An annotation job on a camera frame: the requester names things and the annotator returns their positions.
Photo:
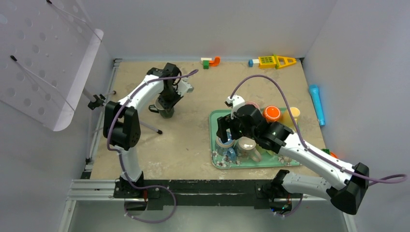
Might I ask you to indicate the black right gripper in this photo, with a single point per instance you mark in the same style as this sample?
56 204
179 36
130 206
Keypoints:
224 123

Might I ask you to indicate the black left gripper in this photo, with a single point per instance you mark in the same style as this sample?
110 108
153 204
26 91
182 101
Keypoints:
167 105

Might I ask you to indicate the dark green mug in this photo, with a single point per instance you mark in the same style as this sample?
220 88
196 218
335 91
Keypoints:
163 110

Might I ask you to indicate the orange mug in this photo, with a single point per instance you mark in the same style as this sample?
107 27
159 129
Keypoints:
271 113

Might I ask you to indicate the blue butterfly mug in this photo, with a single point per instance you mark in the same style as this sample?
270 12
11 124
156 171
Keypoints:
226 149

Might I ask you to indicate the pink ghost mug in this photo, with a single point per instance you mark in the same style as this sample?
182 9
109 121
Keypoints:
253 103

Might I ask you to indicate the cream floral mug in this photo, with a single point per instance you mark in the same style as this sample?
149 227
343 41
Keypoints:
246 148

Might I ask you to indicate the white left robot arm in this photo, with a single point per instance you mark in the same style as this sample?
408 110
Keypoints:
122 126

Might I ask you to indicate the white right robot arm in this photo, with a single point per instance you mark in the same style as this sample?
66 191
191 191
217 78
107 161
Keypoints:
342 183

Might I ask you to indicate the yellow mug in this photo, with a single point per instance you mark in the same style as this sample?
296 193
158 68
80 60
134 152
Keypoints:
290 116

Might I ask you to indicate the orange green toy blocks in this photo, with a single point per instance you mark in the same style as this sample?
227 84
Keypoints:
210 62

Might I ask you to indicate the green floral serving tray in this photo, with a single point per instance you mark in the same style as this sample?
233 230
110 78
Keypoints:
269 158

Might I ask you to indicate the blue white toy block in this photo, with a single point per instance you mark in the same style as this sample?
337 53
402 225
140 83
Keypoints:
254 63

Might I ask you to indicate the yellow toy phone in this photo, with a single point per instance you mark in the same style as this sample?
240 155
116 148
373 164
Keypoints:
275 61

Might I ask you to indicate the blue toy microphone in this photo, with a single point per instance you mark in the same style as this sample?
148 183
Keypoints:
315 95

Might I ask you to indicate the colourful toy blocks pile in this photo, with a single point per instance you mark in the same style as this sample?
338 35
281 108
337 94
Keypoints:
327 151

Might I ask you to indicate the white perforated panel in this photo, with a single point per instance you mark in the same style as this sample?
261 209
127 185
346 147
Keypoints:
47 49

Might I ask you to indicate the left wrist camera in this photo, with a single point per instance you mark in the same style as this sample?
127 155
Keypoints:
183 88

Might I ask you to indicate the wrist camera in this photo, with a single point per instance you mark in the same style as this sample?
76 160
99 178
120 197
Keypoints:
234 102
183 88

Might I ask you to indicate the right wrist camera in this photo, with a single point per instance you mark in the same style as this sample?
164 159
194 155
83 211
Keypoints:
234 102

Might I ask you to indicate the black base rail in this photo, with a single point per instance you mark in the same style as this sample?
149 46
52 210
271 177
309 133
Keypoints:
259 194

